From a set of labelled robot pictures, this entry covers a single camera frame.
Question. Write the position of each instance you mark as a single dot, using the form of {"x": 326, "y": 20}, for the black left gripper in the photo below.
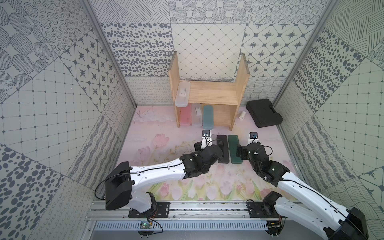
{"x": 215, "y": 149}

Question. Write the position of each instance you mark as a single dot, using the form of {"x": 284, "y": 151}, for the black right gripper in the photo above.
{"x": 244, "y": 151}

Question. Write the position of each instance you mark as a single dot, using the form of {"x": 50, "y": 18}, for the black pencil case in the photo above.
{"x": 222, "y": 141}

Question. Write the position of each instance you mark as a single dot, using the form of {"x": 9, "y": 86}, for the dark green pencil case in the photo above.
{"x": 233, "y": 142}

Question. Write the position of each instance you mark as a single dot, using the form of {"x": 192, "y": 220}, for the teal pencil case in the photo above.
{"x": 208, "y": 117}

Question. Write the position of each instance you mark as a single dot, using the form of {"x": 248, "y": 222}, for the clear rounded pencil case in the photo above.
{"x": 182, "y": 96}

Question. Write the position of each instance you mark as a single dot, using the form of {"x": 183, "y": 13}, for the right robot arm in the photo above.
{"x": 326, "y": 218}

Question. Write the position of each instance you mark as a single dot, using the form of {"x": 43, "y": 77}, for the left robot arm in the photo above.
{"x": 124, "y": 183}

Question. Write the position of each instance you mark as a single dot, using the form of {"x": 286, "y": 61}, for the small clear pencil case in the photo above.
{"x": 197, "y": 115}

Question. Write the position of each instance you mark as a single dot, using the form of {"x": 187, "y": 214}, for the pink pencil case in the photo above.
{"x": 186, "y": 116}

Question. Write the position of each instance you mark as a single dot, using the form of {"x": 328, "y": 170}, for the wooden shelf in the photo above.
{"x": 225, "y": 97}

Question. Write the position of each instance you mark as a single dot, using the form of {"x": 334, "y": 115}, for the white pipe fitting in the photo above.
{"x": 242, "y": 115}

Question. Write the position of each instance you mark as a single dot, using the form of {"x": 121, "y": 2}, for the black tool case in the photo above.
{"x": 263, "y": 113}

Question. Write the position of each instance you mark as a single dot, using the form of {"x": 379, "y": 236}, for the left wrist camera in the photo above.
{"x": 206, "y": 138}

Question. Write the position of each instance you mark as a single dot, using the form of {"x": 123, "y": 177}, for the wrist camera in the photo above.
{"x": 206, "y": 138}
{"x": 253, "y": 137}

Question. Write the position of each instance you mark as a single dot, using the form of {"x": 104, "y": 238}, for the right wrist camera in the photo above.
{"x": 253, "y": 137}

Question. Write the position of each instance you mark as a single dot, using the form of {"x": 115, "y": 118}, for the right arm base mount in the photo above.
{"x": 261, "y": 210}

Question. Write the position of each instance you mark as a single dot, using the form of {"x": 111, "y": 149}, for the aluminium rail frame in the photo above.
{"x": 184, "y": 216}

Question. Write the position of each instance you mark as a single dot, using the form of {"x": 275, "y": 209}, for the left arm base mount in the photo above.
{"x": 161, "y": 210}

